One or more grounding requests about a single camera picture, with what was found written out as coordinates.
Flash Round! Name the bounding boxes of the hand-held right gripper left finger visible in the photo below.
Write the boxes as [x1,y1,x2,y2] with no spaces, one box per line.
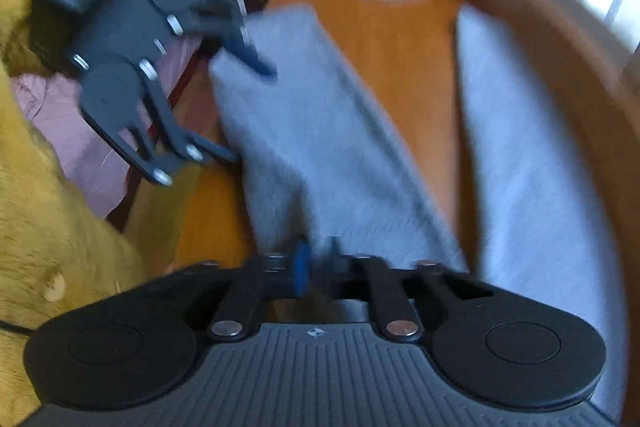
[120,239,313,342]

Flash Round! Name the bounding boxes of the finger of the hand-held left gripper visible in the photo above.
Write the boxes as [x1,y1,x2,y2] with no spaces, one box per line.
[112,74,241,186]
[167,0,279,84]

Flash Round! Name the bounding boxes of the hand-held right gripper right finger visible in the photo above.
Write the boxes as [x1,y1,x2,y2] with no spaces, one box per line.
[314,235,497,342]

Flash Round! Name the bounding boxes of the grey fleece-lined pants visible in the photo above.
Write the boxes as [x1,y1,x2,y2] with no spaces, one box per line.
[207,4,631,425]

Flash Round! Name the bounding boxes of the pink cloth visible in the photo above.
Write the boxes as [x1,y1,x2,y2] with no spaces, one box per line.
[10,34,203,220]

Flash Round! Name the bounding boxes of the yellow fuzzy sleeve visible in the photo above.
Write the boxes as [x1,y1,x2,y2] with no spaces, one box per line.
[0,0,148,427]

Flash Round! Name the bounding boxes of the wooden window sill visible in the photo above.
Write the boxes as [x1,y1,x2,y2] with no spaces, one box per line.
[450,0,640,308]

